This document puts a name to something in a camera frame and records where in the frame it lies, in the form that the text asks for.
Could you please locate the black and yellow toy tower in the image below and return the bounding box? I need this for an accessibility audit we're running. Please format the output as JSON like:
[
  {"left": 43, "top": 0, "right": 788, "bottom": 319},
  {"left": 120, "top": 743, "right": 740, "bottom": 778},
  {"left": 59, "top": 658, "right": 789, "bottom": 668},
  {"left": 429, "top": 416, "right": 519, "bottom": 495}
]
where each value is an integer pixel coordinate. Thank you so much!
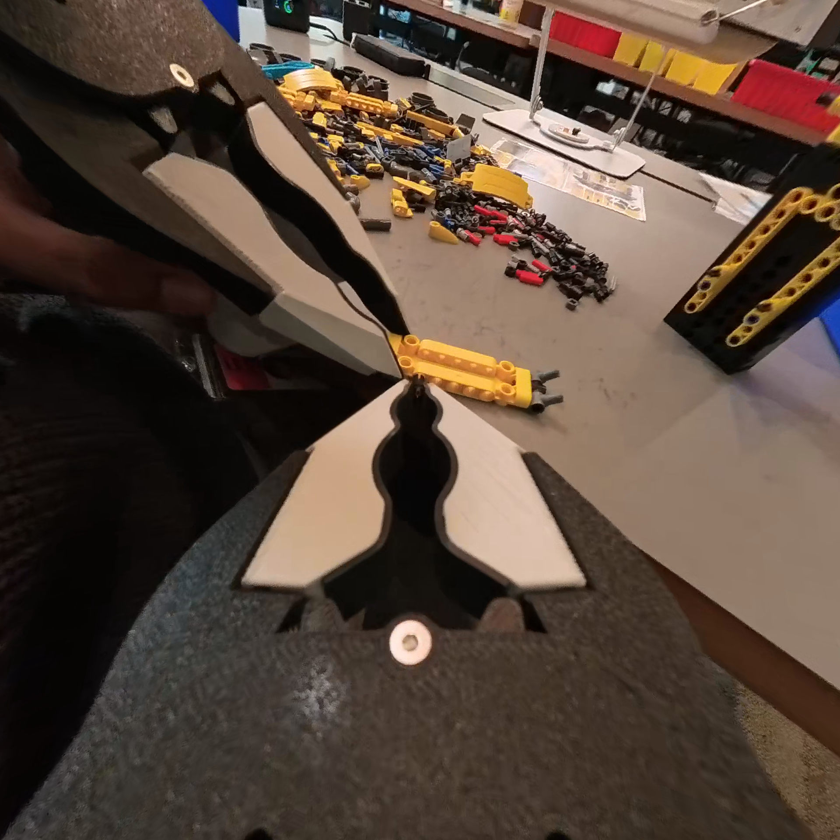
[{"left": 663, "top": 146, "right": 840, "bottom": 376}]

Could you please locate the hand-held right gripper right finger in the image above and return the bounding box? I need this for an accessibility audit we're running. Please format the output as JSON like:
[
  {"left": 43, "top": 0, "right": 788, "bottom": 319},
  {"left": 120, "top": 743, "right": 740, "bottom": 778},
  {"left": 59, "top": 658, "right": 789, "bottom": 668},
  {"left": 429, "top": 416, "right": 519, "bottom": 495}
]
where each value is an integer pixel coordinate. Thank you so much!
[{"left": 420, "top": 382, "right": 588, "bottom": 593}]

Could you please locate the heap of assorted yellow parts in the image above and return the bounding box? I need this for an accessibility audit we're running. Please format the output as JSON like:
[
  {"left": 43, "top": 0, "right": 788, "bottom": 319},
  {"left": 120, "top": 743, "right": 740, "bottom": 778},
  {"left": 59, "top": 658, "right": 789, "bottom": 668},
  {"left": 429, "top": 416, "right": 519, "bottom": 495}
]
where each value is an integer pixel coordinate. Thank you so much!
[{"left": 248, "top": 42, "right": 534, "bottom": 245}]

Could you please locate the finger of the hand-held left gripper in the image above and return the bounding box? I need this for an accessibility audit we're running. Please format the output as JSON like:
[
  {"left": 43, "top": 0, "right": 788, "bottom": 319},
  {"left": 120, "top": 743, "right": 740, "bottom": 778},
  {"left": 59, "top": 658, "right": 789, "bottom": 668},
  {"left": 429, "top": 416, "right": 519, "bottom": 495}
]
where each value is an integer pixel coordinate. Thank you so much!
[
  {"left": 226, "top": 100, "right": 411, "bottom": 336},
  {"left": 143, "top": 153, "right": 404, "bottom": 379}
]

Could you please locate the person's black knit sweater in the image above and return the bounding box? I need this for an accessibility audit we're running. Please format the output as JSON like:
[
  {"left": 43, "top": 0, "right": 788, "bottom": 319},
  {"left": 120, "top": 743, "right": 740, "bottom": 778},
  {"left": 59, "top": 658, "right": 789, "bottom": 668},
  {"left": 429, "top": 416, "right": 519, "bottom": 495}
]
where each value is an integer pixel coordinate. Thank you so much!
[{"left": 0, "top": 292, "right": 277, "bottom": 840}]

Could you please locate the metal bracket red label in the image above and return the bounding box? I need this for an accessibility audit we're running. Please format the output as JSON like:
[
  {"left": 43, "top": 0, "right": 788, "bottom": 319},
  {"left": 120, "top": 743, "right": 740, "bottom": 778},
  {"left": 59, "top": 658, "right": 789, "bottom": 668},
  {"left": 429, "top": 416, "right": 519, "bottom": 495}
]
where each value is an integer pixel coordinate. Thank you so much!
[{"left": 177, "top": 328, "right": 280, "bottom": 403}]

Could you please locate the yellow curved toy panel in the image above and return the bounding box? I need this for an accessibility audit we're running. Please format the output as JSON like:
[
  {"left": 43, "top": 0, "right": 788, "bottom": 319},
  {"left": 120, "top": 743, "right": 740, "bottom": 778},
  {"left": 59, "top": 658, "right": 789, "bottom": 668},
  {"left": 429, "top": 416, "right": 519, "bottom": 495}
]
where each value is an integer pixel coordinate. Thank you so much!
[{"left": 459, "top": 163, "right": 534, "bottom": 208}]

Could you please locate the black power strip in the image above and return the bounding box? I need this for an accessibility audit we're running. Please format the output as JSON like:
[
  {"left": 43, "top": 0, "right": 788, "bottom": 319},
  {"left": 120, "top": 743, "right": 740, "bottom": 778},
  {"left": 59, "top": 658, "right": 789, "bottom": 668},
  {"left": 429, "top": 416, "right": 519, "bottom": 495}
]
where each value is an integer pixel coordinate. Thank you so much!
[{"left": 353, "top": 33, "right": 429, "bottom": 74}]

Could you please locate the printed instruction sheet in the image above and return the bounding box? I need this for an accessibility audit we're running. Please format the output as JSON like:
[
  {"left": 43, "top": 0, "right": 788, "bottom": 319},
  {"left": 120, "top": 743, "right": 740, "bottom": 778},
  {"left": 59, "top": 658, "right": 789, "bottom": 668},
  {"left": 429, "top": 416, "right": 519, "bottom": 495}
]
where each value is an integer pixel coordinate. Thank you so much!
[{"left": 489, "top": 136, "right": 649, "bottom": 223}]

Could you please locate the white paper sheet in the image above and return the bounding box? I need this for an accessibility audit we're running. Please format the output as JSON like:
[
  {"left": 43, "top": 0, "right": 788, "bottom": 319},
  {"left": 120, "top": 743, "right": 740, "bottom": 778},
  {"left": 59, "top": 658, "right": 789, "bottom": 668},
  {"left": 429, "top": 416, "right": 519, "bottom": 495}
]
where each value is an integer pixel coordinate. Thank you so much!
[{"left": 699, "top": 172, "right": 775, "bottom": 225}]

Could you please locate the wooden shelf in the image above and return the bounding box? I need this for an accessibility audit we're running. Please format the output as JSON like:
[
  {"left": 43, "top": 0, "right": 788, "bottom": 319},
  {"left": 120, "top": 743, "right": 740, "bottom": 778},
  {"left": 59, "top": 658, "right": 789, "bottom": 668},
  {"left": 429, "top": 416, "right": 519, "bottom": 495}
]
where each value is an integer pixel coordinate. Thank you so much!
[{"left": 387, "top": 0, "right": 840, "bottom": 151}]

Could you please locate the blue plastic bin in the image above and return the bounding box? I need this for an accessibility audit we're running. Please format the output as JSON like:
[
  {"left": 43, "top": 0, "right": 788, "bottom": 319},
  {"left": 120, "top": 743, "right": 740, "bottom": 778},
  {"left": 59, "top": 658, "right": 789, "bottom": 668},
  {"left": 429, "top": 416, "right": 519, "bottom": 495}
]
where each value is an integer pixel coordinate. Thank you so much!
[{"left": 812, "top": 303, "right": 840, "bottom": 358}]

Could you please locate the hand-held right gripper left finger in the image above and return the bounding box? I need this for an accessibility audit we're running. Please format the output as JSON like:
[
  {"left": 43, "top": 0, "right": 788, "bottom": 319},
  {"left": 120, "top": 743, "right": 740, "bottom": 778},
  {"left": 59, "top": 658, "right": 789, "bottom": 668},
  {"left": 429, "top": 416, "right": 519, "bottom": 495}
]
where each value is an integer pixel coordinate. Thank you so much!
[{"left": 240, "top": 379, "right": 418, "bottom": 597}]

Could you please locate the black device green display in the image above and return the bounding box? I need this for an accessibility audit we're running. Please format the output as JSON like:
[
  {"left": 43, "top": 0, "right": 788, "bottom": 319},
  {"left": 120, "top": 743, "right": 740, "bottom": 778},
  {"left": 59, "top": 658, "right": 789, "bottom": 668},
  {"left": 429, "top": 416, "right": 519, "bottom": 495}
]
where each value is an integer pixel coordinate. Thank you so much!
[{"left": 264, "top": 0, "right": 311, "bottom": 32}]

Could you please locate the white book stand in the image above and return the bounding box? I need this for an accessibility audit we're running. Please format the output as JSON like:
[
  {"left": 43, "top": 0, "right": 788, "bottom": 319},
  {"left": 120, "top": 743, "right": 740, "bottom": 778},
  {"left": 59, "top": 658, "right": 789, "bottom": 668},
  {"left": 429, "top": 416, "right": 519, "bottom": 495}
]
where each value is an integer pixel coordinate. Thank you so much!
[{"left": 482, "top": 0, "right": 782, "bottom": 179}]

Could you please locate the yellow toy panel with pins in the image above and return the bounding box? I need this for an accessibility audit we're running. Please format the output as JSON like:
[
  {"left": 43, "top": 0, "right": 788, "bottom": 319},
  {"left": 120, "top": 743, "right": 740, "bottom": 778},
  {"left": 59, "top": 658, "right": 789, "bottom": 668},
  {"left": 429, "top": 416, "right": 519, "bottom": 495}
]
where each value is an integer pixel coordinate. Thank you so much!
[{"left": 387, "top": 331, "right": 567, "bottom": 414}]

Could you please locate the person's left hand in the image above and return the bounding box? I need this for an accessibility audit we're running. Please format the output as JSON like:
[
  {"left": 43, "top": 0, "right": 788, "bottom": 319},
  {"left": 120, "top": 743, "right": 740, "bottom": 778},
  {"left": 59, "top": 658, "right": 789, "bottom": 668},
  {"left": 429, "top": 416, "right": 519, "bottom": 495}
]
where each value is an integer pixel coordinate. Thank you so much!
[{"left": 0, "top": 139, "right": 219, "bottom": 321}]

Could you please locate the red storage bin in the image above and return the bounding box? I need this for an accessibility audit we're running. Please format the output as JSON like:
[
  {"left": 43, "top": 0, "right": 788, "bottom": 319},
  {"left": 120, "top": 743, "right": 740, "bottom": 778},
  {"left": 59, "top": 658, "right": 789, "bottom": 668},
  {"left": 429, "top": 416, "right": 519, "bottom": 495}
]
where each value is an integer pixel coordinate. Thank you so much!
[
  {"left": 550, "top": 12, "right": 623, "bottom": 59},
  {"left": 730, "top": 59, "right": 840, "bottom": 135}
]

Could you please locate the pile of black red pins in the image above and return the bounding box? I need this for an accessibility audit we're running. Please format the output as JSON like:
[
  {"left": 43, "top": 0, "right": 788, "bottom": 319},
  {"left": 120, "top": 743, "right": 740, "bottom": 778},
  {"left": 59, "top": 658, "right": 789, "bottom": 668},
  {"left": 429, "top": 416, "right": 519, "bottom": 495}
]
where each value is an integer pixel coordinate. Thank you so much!
[{"left": 430, "top": 190, "right": 619, "bottom": 311}]

